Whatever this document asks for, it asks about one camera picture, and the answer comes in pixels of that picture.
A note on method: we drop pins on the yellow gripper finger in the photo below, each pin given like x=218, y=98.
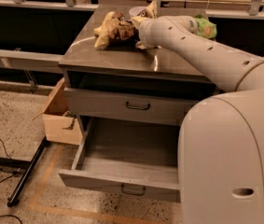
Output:
x=140, y=45
x=151, y=10

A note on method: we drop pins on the brown chip bag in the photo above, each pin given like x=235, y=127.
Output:
x=114, y=29

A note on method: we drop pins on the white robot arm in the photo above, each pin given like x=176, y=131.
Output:
x=221, y=139

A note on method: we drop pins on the grey drawer cabinet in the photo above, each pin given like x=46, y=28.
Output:
x=124, y=68

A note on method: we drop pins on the green chip bag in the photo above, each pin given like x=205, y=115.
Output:
x=206, y=29

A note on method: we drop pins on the closed grey upper drawer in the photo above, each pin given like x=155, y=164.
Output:
x=124, y=106

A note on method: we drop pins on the open grey middle drawer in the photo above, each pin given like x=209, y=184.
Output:
x=129, y=158

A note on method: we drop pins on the white bowl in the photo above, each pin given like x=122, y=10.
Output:
x=137, y=11

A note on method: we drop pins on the cardboard box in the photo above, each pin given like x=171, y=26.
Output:
x=59, y=125

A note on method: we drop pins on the black metal stand leg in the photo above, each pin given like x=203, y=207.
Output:
x=27, y=167

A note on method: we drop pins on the grey metal shelf rail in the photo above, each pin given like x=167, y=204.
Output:
x=32, y=61

